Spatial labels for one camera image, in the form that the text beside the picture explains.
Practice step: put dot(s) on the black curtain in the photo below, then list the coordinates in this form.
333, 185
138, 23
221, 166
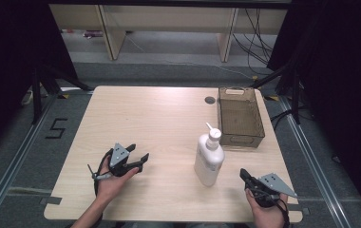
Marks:
343, 79
7, 63

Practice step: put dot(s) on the aluminium floor rail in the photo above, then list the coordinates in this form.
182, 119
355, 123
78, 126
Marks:
314, 164
14, 164

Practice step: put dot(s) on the round grey table grommet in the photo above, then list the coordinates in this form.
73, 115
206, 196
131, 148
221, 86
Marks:
210, 100

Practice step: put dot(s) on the person's right hand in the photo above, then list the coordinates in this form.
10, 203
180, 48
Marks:
269, 218

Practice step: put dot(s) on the person's left hand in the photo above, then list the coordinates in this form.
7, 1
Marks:
110, 186

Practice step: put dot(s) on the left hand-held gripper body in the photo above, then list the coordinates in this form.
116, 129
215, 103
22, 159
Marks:
117, 156

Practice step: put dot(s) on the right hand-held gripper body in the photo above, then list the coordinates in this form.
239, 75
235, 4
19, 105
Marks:
275, 183

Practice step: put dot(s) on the light wooden desk frame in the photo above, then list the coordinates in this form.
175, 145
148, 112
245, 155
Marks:
113, 34

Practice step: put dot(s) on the brown translucent plastic basket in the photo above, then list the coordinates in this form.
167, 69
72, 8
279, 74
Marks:
240, 118

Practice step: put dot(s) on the black metal stand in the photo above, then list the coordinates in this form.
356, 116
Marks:
36, 95
295, 98

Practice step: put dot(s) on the grey tape strip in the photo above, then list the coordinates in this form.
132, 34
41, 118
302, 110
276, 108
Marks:
299, 209
51, 200

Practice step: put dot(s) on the white pump bottle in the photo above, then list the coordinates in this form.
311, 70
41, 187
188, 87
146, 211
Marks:
208, 161

